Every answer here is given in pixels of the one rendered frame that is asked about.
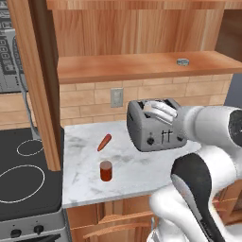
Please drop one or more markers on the wooden drawer front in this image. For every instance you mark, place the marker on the wooden drawer front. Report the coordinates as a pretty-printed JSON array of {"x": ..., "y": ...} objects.
[{"x": 82, "y": 214}]

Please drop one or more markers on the open wooden wall cabinet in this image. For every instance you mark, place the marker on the open wooden wall cabinet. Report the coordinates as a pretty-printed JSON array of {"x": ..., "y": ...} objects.
[{"x": 132, "y": 66}]

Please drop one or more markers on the grey microwave oven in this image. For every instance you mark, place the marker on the grey microwave oven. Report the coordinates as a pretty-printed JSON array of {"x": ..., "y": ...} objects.
[{"x": 8, "y": 47}]

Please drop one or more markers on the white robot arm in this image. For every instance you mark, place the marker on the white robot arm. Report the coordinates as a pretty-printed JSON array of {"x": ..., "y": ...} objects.
[{"x": 206, "y": 121}]

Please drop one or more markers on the grey wall socket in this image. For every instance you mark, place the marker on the grey wall socket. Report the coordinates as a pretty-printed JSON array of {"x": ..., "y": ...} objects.
[{"x": 117, "y": 98}]

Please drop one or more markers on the grey toaster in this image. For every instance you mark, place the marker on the grey toaster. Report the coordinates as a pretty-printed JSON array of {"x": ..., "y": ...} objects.
[{"x": 141, "y": 135}]

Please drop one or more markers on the black stove knob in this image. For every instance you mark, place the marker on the black stove knob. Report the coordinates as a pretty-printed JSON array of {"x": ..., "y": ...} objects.
[
  {"x": 15, "y": 233},
  {"x": 38, "y": 229}
]

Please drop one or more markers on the wooden base cabinet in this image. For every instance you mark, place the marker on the wooden base cabinet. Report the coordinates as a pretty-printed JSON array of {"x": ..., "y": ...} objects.
[{"x": 231, "y": 201}]

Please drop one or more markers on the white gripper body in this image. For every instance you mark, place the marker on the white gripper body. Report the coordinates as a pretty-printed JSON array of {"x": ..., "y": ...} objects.
[{"x": 160, "y": 111}]

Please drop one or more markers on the wooden base cabinet door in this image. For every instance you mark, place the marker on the wooden base cabinet door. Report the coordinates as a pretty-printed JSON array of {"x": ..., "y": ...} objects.
[{"x": 77, "y": 235}]

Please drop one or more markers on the orange carrot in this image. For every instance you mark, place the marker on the orange carrot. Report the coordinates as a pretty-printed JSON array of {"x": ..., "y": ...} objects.
[{"x": 104, "y": 143}]

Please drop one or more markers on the black hob stove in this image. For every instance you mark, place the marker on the black hob stove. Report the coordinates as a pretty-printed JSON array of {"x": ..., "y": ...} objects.
[{"x": 28, "y": 186}]

